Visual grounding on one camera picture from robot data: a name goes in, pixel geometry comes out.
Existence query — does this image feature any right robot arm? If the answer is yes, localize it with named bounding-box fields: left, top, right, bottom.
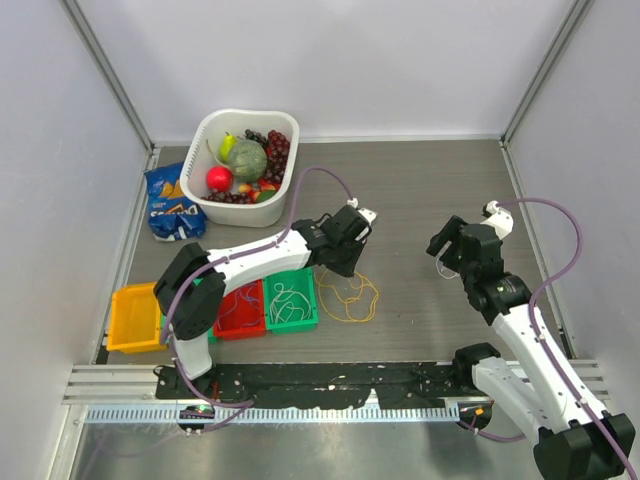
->
left=426, top=210, right=636, bottom=479

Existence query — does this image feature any right aluminium frame post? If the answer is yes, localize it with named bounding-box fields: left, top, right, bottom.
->
left=500, top=0, right=594, bottom=148

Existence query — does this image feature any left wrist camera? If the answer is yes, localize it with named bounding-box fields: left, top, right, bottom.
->
left=347, top=198, right=378, bottom=225

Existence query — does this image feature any green lime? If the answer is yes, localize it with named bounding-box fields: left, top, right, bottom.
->
left=255, top=190, right=277, bottom=203

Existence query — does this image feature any slotted cable duct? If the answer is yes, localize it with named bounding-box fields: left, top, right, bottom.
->
left=85, top=404, right=460, bottom=425

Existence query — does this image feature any dark grape bunch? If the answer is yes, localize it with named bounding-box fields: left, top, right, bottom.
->
left=245, top=129, right=269, bottom=148

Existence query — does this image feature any red apple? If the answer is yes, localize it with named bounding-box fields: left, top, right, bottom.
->
left=205, top=166, right=234, bottom=192

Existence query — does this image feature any red bin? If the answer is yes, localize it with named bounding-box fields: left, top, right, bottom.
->
left=210, top=280, right=266, bottom=341

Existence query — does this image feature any white plastic basket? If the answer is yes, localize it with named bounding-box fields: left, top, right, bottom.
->
left=180, top=109, right=300, bottom=227

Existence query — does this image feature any right green bin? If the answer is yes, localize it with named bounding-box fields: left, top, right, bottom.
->
left=263, top=268, right=318, bottom=335

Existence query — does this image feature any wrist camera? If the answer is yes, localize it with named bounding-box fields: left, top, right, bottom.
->
left=481, top=200, right=514, bottom=240
left=347, top=198, right=378, bottom=225

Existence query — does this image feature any aluminium frame post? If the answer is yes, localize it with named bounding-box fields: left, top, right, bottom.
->
left=59, top=0, right=155, bottom=153
left=500, top=0, right=594, bottom=148

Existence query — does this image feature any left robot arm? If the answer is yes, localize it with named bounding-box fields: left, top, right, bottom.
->
left=153, top=204, right=377, bottom=399

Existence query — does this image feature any red grape bunch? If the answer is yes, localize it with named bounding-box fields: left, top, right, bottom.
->
left=262, top=130, right=290, bottom=185

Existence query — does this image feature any blue wire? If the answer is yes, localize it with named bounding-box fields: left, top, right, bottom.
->
left=217, top=282, right=264, bottom=326

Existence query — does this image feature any green melon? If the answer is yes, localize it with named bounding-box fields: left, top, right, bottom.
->
left=227, top=140, right=267, bottom=183

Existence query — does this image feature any blue chips bag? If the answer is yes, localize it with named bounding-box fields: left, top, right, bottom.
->
left=144, top=163, right=207, bottom=242

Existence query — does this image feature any yellow bin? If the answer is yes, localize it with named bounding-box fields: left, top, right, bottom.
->
left=106, top=282, right=167, bottom=354

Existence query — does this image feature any green pear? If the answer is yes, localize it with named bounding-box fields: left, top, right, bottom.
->
left=218, top=132, right=237, bottom=164

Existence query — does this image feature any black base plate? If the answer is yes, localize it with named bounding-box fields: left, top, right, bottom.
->
left=155, top=360, right=511, bottom=411

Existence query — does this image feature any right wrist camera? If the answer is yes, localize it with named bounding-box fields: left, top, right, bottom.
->
left=481, top=200, right=514, bottom=240

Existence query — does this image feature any left aluminium frame post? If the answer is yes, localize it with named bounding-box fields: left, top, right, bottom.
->
left=59, top=0, right=155, bottom=153

